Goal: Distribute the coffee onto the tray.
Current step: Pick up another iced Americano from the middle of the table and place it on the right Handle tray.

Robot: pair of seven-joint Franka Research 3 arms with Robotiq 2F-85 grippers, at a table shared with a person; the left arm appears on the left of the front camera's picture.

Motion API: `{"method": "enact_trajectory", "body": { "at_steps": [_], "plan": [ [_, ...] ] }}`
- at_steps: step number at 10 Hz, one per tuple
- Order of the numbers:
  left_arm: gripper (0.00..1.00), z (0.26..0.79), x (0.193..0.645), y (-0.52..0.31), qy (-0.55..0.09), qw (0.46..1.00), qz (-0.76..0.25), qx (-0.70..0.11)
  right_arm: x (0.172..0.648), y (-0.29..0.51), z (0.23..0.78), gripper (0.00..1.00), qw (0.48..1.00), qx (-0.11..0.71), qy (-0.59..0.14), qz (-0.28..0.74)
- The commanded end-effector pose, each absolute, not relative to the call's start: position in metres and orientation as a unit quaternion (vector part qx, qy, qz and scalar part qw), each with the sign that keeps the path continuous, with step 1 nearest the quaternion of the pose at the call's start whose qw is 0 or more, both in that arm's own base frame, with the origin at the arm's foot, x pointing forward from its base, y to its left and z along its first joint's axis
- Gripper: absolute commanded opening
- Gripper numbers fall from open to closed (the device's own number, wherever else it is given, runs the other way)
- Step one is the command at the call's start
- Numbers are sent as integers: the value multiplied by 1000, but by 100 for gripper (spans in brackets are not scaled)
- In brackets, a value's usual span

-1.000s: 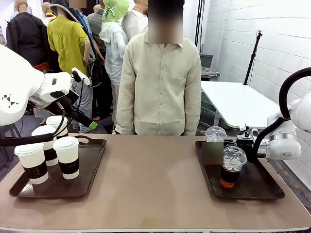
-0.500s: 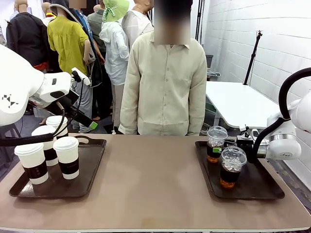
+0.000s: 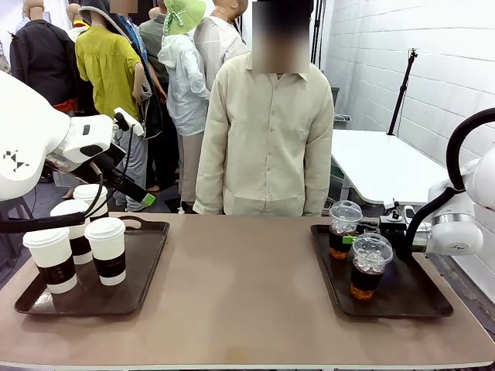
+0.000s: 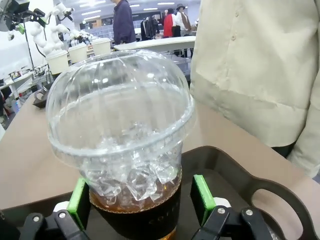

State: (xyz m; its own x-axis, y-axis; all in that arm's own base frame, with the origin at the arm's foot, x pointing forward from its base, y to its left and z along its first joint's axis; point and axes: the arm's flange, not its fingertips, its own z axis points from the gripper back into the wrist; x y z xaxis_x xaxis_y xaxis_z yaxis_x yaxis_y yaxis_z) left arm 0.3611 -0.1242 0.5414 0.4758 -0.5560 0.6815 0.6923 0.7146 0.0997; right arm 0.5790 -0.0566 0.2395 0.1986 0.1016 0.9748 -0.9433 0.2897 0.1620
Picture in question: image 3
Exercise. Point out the person in blue shirt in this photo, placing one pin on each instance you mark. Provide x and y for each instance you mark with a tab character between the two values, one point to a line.
135	31

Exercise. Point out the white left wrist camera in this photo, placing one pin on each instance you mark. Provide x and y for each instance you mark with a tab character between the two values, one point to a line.
129	121

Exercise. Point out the white side table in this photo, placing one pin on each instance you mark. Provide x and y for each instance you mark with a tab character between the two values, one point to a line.
371	154

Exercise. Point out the green sun hat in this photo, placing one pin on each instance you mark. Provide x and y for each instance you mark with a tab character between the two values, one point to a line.
183	15

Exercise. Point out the clear iced coffee cup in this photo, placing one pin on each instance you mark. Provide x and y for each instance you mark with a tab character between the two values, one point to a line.
340	220
369	266

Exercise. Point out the mannequin with yellow collar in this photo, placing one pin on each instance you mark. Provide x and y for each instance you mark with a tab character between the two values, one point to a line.
77	29

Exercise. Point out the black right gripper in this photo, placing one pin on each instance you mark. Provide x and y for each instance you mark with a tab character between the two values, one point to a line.
394	235

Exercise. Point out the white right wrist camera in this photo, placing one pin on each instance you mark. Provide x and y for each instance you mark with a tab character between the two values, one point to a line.
402	212

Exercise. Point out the black light stand poles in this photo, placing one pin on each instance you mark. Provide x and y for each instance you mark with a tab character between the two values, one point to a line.
318	35

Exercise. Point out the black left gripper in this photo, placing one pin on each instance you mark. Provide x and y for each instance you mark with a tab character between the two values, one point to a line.
110	162

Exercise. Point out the white paper coffee cup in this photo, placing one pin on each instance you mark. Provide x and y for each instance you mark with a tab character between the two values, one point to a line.
108	251
87	191
54	259
79	243

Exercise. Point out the brown plastic serving tray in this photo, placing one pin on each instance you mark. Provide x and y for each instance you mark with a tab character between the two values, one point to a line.
410	286
143	255

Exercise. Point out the person's right forearm beige sleeve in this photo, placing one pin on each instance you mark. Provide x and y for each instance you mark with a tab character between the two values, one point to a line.
209	166

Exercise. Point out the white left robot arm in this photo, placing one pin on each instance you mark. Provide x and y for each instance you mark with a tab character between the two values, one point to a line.
23	139

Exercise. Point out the black camera tripod stand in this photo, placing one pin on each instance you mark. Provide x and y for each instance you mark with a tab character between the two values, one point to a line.
402	92

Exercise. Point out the person in beige shirt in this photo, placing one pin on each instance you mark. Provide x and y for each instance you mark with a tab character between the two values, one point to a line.
267	135

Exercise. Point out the person's left forearm beige sleeve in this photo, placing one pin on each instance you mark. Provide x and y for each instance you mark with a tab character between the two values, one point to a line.
319	166

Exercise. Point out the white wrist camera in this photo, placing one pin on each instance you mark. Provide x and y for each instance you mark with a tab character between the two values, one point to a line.
402	212
129	121

